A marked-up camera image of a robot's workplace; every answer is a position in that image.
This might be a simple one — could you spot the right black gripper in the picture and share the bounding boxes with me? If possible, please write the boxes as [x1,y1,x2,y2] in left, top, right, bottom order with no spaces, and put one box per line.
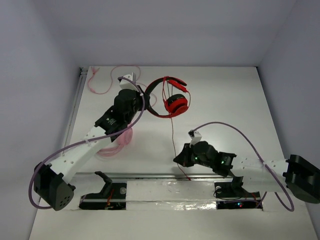
[174,142,214,169]

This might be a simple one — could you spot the red headphone cable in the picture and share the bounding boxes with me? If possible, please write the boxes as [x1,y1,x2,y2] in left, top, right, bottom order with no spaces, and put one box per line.
[161,76,193,181]

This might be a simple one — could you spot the red and black headphones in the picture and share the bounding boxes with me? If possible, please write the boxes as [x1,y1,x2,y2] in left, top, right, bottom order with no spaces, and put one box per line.
[145,76,191,119]

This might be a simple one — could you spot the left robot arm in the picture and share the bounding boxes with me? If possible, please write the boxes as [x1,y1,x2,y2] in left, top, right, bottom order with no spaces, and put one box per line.
[28,89,150,211]

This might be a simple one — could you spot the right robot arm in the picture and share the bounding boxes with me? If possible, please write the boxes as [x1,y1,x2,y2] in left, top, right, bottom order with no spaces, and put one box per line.
[173,141,320,204]

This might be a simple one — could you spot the pink headphones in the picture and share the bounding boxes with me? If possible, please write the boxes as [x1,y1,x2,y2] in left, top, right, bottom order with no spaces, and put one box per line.
[97,128,133,158]

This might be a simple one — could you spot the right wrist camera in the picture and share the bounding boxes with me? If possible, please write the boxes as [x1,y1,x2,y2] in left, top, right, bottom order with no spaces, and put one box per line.
[188,130,202,146]

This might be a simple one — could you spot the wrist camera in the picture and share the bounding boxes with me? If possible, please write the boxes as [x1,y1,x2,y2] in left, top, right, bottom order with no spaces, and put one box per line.
[117,72,137,91]
[188,130,202,146]

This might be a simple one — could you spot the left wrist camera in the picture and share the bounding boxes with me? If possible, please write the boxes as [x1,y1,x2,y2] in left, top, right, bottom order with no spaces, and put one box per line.
[117,72,137,91]

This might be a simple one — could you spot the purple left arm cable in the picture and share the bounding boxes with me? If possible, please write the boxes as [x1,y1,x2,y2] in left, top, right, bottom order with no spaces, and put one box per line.
[28,76,146,210]

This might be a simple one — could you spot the pink headphone cable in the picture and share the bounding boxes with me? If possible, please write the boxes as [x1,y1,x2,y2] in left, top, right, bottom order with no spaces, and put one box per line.
[86,65,151,95]

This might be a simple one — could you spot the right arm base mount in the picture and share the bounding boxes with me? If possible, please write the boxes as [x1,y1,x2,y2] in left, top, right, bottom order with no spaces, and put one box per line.
[213,177,263,210]

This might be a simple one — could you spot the vertical side rail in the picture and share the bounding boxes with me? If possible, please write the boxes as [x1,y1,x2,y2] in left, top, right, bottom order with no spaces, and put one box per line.
[62,66,89,147]

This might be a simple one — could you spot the aluminium rail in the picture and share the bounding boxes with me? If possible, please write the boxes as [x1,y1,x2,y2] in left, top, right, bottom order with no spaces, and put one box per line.
[73,172,232,181]

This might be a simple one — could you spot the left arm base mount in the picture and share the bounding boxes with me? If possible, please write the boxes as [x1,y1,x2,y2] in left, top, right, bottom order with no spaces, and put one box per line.
[78,171,127,211]

